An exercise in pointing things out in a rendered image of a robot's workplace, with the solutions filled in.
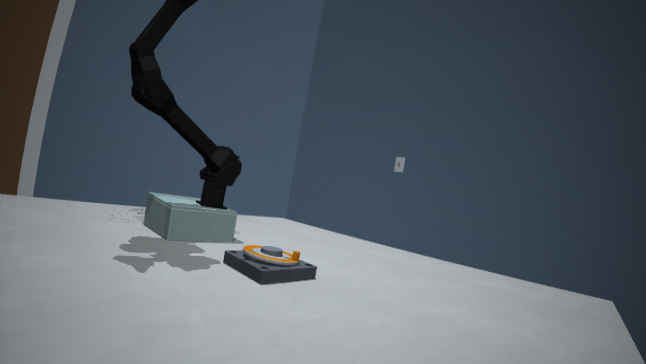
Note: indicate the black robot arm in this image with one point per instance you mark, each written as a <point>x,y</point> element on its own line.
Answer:
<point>151,91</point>

